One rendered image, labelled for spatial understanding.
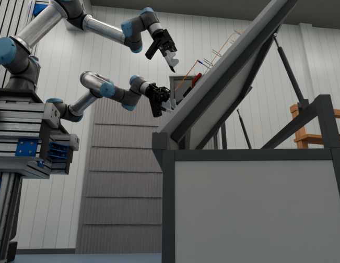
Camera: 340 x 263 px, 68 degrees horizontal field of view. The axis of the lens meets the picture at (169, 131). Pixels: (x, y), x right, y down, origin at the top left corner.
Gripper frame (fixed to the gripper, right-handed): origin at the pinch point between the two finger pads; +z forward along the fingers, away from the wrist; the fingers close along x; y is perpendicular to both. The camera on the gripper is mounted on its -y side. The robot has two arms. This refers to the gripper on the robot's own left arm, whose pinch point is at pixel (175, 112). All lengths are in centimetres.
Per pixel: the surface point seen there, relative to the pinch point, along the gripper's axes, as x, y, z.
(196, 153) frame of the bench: -21.2, 9.0, 33.2
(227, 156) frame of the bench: -14.2, 9.9, 41.2
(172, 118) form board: -20.7, 15.0, 19.0
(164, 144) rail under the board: -27.6, 9.1, 23.9
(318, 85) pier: 535, -149, -83
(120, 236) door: 48, -334, -128
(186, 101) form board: -13.9, 19.5, 18.1
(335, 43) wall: 662, -83, -126
